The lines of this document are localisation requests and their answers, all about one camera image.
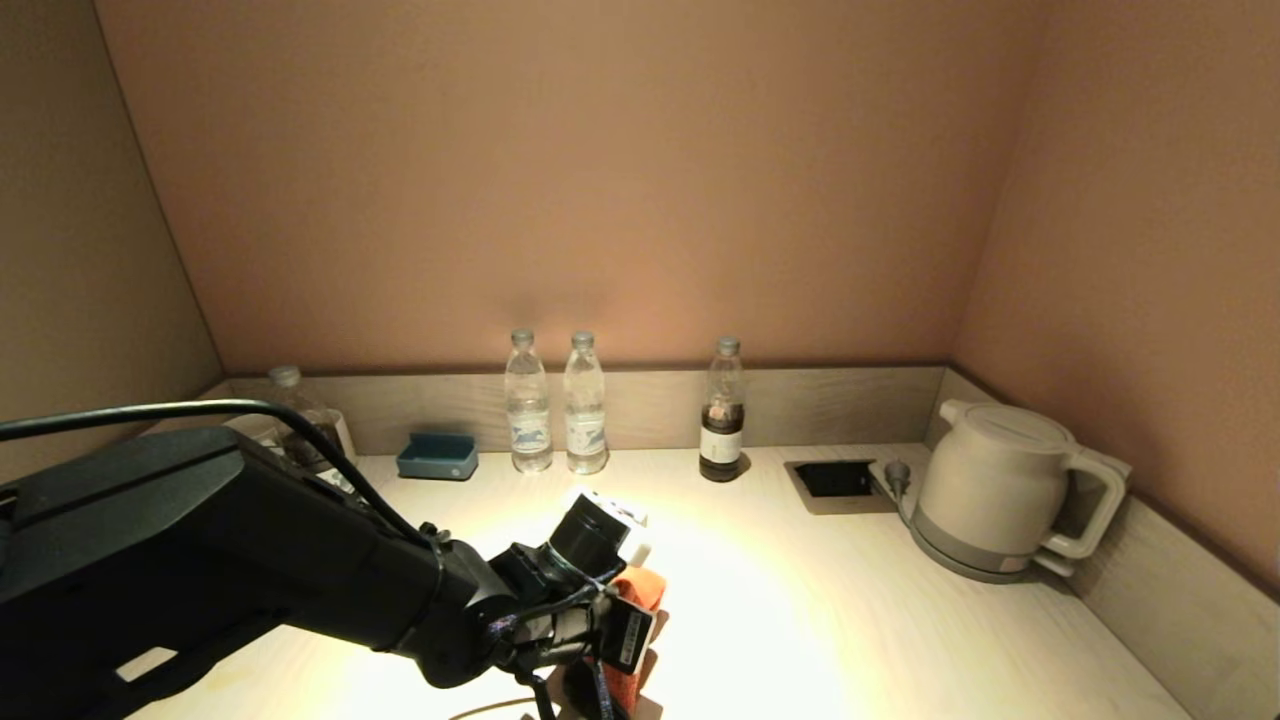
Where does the small blue tray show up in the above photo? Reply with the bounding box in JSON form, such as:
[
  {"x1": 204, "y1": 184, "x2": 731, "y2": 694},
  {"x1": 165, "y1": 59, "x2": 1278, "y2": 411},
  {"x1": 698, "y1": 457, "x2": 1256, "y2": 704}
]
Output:
[{"x1": 397, "y1": 431, "x2": 480, "y2": 482}]

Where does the clear water bottle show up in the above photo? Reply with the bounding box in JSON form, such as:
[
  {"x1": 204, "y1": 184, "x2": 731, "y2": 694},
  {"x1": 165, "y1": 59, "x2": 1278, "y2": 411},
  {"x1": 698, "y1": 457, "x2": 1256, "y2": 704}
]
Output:
[
  {"x1": 564, "y1": 331, "x2": 611, "y2": 476},
  {"x1": 505, "y1": 329, "x2": 555, "y2": 474}
]

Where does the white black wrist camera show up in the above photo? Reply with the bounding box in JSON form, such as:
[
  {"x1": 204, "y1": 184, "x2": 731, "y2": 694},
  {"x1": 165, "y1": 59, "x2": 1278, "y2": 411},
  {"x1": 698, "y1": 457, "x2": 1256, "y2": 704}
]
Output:
[{"x1": 545, "y1": 487, "x2": 652, "y2": 579}]

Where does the white electric kettle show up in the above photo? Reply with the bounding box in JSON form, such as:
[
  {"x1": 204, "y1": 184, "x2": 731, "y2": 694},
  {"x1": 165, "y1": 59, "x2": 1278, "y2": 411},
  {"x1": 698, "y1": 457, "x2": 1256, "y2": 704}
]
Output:
[{"x1": 915, "y1": 400, "x2": 1131, "y2": 576}]

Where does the small dark drink bottle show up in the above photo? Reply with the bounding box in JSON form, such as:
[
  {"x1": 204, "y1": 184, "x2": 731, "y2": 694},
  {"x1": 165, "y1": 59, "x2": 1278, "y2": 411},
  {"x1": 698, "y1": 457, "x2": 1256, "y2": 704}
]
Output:
[{"x1": 700, "y1": 337, "x2": 747, "y2": 484}]

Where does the large dark drink bottle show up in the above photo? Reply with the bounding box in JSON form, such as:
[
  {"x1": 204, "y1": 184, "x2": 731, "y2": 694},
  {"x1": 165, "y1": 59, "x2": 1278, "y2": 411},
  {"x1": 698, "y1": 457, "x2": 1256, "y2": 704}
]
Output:
[{"x1": 268, "y1": 364, "x2": 351, "y2": 476}]

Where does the grey kettle base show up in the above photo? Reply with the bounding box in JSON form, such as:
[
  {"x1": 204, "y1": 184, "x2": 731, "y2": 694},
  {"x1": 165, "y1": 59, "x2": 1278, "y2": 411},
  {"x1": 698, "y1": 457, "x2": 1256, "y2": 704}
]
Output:
[{"x1": 905, "y1": 505, "x2": 1051, "y2": 585}]

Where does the long black cable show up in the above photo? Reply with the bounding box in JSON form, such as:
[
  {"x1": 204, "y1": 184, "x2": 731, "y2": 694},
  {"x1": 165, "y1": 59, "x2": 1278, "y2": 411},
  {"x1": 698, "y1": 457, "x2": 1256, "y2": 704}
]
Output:
[{"x1": 0, "y1": 398, "x2": 443, "y2": 549}]

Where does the recessed black socket box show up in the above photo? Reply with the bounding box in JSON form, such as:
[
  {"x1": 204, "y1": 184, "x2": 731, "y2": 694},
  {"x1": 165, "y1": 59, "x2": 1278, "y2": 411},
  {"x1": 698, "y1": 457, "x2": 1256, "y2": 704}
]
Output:
[{"x1": 785, "y1": 459, "x2": 898, "y2": 516}]

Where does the white ceramic cup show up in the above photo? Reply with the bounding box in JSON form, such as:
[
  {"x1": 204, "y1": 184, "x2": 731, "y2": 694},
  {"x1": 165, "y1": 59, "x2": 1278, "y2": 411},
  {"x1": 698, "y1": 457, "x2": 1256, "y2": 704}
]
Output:
[{"x1": 222, "y1": 411, "x2": 282, "y2": 447}]

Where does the orange microfibre cloth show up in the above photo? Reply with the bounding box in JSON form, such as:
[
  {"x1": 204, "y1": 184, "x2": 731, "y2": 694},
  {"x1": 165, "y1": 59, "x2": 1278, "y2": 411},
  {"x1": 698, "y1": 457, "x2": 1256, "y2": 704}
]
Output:
[{"x1": 598, "y1": 566, "x2": 669, "y2": 713}]

